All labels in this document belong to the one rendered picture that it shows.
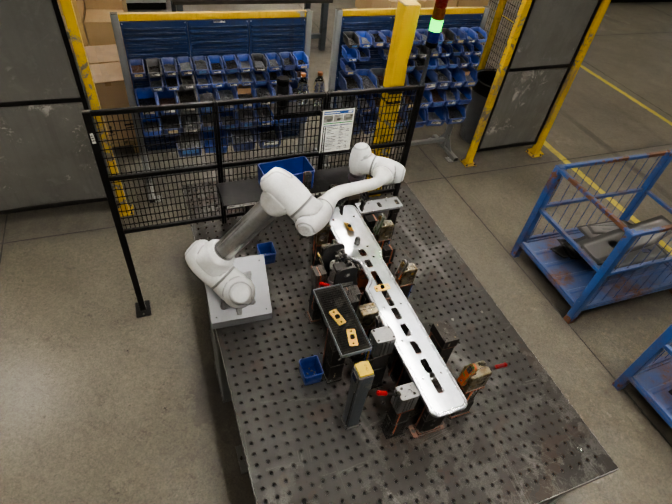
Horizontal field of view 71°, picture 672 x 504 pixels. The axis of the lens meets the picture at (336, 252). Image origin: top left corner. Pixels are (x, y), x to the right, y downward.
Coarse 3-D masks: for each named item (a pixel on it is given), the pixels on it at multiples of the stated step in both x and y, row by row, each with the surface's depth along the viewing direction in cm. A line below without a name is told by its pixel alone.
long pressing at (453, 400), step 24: (336, 216) 279; (360, 216) 282; (360, 240) 266; (360, 264) 254; (384, 264) 255; (384, 312) 232; (408, 312) 233; (408, 336) 223; (408, 360) 214; (432, 360) 215; (432, 384) 206; (456, 384) 208; (432, 408) 198; (456, 408) 200
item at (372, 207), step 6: (384, 198) 296; (390, 198) 297; (396, 198) 297; (360, 204) 289; (366, 204) 290; (372, 204) 291; (384, 204) 292; (390, 204) 292; (396, 204) 293; (402, 204) 294; (360, 210) 285; (366, 210) 286; (372, 210) 286; (378, 210) 287; (384, 210) 289
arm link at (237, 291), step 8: (232, 272) 228; (240, 272) 232; (224, 280) 225; (232, 280) 224; (240, 280) 225; (248, 280) 228; (216, 288) 227; (224, 288) 225; (232, 288) 222; (240, 288) 223; (248, 288) 225; (224, 296) 224; (232, 296) 222; (240, 296) 224; (248, 296) 225; (232, 304) 225; (240, 304) 225; (248, 304) 233
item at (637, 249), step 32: (608, 160) 369; (544, 192) 371; (640, 192) 418; (608, 224) 398; (640, 224) 384; (544, 256) 400; (576, 256) 389; (608, 256) 325; (640, 256) 368; (576, 288) 375; (608, 288) 380; (640, 288) 384
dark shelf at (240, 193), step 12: (336, 168) 308; (348, 168) 310; (240, 180) 289; (252, 180) 290; (324, 180) 298; (336, 180) 299; (348, 180) 300; (228, 192) 280; (240, 192) 281; (252, 192) 282; (312, 192) 288; (324, 192) 291; (228, 204) 272; (240, 204) 274; (252, 204) 277
